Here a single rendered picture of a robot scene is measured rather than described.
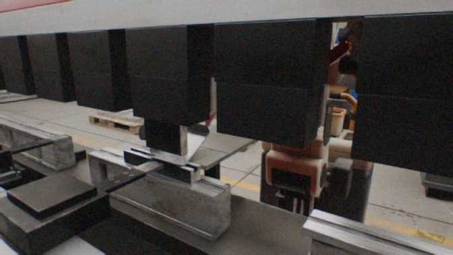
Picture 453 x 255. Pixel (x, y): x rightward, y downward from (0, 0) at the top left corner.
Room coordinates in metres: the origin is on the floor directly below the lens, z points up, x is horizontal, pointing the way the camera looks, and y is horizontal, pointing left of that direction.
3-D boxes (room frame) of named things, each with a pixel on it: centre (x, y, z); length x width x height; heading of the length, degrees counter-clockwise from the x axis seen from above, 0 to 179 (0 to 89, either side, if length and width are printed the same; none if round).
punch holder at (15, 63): (0.87, 0.60, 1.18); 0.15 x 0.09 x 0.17; 57
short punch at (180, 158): (0.55, 0.12, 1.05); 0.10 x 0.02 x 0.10; 57
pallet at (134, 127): (4.58, 1.54, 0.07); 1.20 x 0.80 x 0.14; 56
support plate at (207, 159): (0.68, 0.04, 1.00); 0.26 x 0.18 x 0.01; 147
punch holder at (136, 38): (0.54, 0.10, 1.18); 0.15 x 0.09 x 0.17; 57
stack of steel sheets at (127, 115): (4.58, 1.54, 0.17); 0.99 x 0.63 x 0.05; 56
